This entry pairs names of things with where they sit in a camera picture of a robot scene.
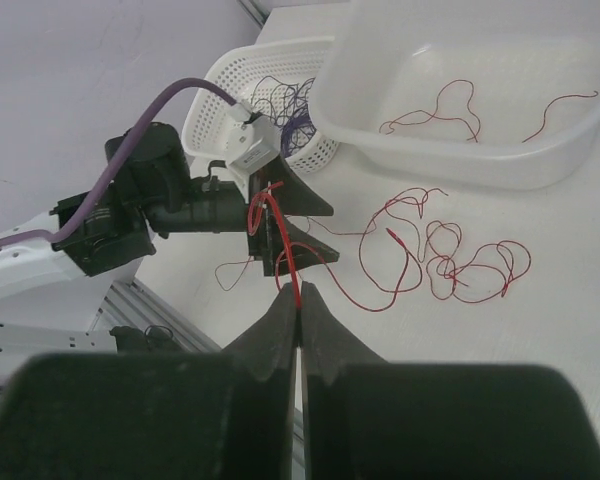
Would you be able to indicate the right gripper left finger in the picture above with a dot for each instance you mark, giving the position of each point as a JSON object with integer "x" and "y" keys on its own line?
{"x": 174, "y": 415}

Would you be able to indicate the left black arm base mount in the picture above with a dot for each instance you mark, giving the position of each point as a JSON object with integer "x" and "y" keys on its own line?
{"x": 151, "y": 339}

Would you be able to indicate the white perforated basket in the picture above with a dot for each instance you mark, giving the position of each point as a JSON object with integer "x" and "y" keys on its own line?
{"x": 275, "y": 79}

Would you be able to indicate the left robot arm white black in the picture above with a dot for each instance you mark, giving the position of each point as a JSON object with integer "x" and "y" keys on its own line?
{"x": 148, "y": 191}

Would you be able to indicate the left aluminium frame post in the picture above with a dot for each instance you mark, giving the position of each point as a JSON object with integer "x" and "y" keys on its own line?
{"x": 255, "y": 11}

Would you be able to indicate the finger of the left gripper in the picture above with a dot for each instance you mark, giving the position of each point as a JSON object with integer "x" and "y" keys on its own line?
{"x": 294, "y": 196}
{"x": 307, "y": 251}

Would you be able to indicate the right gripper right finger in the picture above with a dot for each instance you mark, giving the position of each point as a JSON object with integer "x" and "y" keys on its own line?
{"x": 368, "y": 418}

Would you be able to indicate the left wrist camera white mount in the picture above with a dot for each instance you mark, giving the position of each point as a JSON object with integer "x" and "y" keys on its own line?
{"x": 251, "y": 145}

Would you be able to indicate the white plastic tub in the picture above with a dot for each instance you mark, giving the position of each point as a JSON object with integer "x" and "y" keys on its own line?
{"x": 500, "y": 94}

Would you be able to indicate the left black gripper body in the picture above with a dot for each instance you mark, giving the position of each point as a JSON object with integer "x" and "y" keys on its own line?
{"x": 212, "y": 205}

